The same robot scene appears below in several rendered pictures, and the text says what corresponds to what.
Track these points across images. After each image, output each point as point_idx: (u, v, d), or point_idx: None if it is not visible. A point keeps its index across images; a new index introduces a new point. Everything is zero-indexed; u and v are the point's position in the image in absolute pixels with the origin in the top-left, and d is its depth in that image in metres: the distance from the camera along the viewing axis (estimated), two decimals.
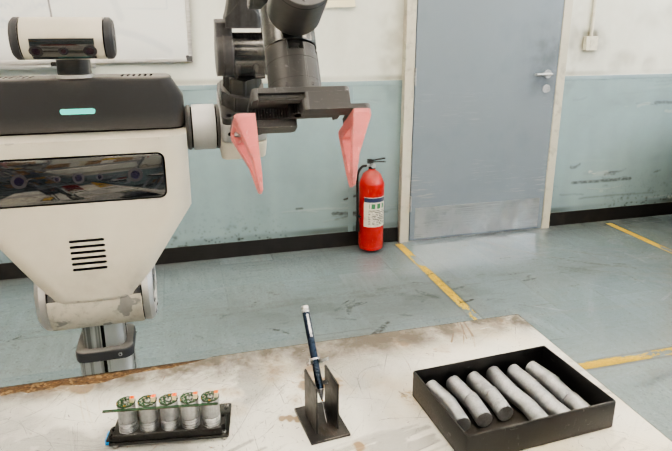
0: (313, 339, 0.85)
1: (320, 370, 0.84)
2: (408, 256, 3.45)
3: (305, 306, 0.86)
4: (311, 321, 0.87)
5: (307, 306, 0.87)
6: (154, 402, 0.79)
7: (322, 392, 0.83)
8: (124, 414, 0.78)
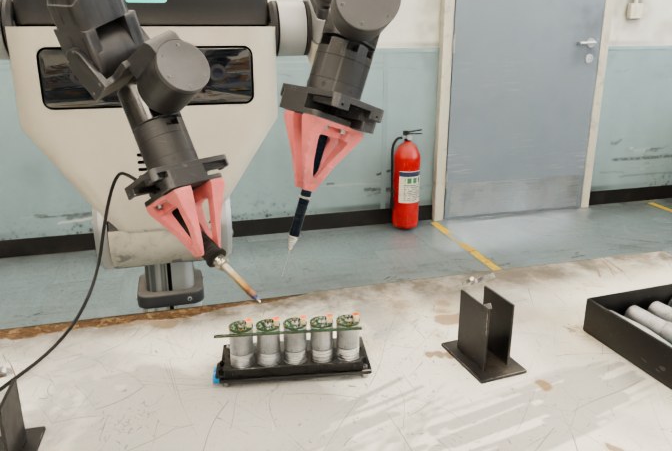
0: None
1: (300, 214, 0.61)
2: (445, 234, 3.26)
3: None
4: (322, 149, 0.60)
5: None
6: (278, 326, 0.60)
7: (290, 240, 0.61)
8: (240, 341, 0.60)
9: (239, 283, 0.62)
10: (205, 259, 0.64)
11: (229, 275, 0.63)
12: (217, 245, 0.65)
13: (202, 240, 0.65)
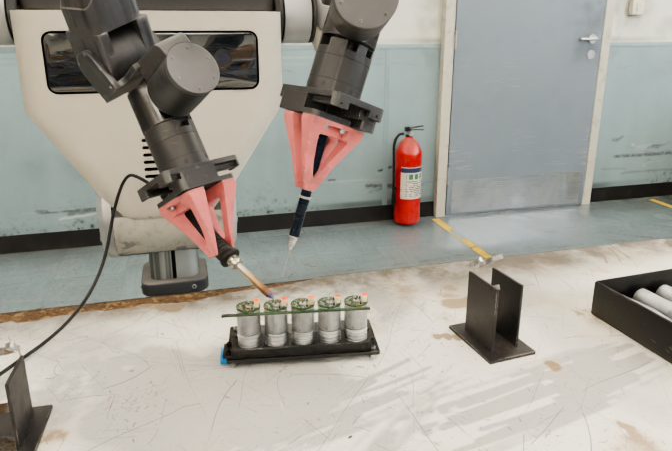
0: None
1: (300, 214, 0.61)
2: (447, 230, 3.26)
3: None
4: (322, 149, 0.60)
5: None
6: (286, 306, 0.60)
7: (290, 240, 0.61)
8: (248, 321, 0.59)
9: (253, 282, 0.63)
10: (219, 259, 0.64)
11: (243, 274, 0.64)
12: (230, 245, 0.65)
13: (215, 240, 0.65)
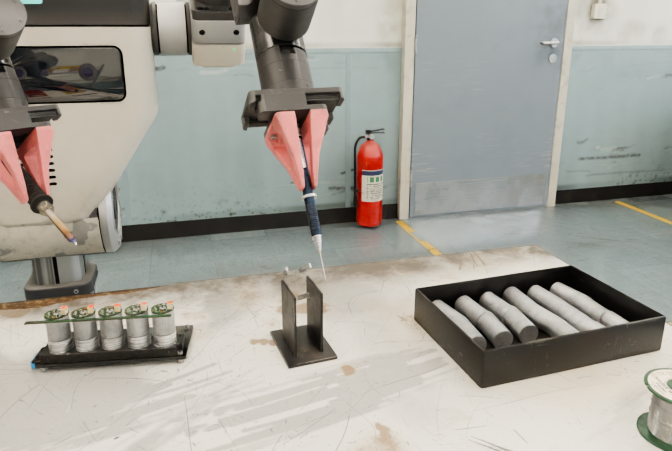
0: (307, 171, 0.61)
1: (317, 212, 0.60)
2: (408, 232, 3.29)
3: None
4: (304, 150, 0.62)
5: (299, 129, 0.62)
6: (92, 314, 0.63)
7: (320, 240, 0.59)
8: (53, 328, 0.63)
9: (58, 227, 0.63)
10: (30, 204, 0.65)
11: (50, 219, 0.64)
12: (43, 192, 0.66)
13: (28, 187, 0.66)
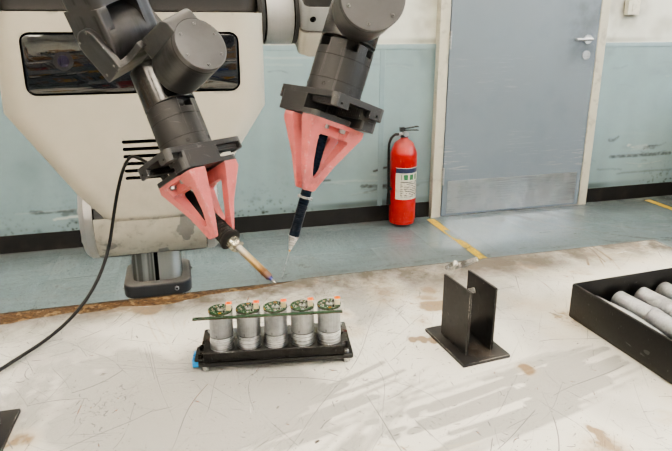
0: None
1: (300, 214, 0.61)
2: (442, 231, 3.26)
3: None
4: (322, 149, 0.60)
5: None
6: (258, 309, 0.60)
7: (290, 240, 0.61)
8: (219, 324, 0.59)
9: (253, 264, 0.62)
10: (219, 240, 0.64)
11: (243, 256, 0.63)
12: (230, 227, 0.64)
13: (216, 222, 0.64)
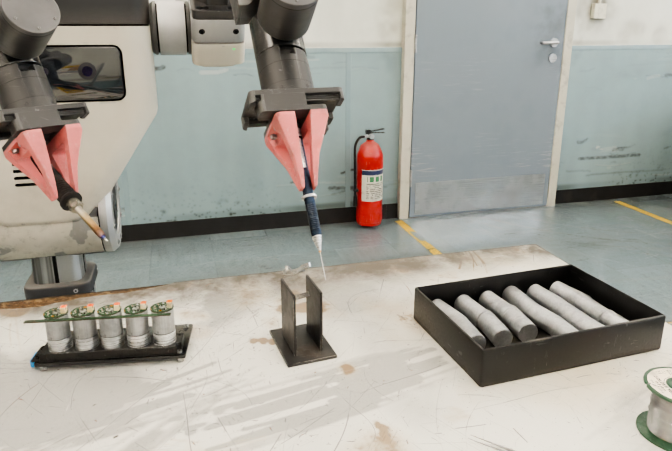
0: (307, 171, 0.61)
1: (317, 212, 0.60)
2: (408, 232, 3.29)
3: None
4: (304, 150, 0.62)
5: (299, 129, 0.62)
6: (91, 313, 0.63)
7: (320, 240, 0.59)
8: (53, 327, 0.63)
9: (88, 224, 0.64)
10: (59, 201, 0.66)
11: (80, 216, 0.65)
12: (72, 189, 0.66)
13: (57, 184, 0.66)
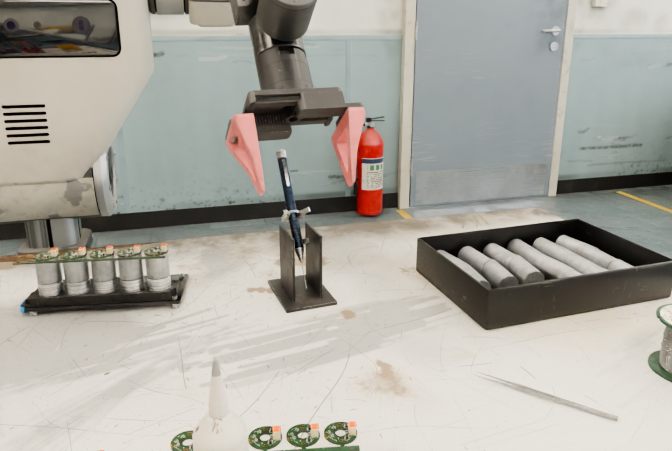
0: (291, 189, 0.67)
1: (299, 227, 0.66)
2: None
3: (281, 150, 0.69)
4: (288, 170, 0.69)
5: (284, 151, 0.69)
6: (83, 255, 0.61)
7: (302, 252, 0.65)
8: (43, 269, 0.60)
9: None
10: None
11: None
12: None
13: None
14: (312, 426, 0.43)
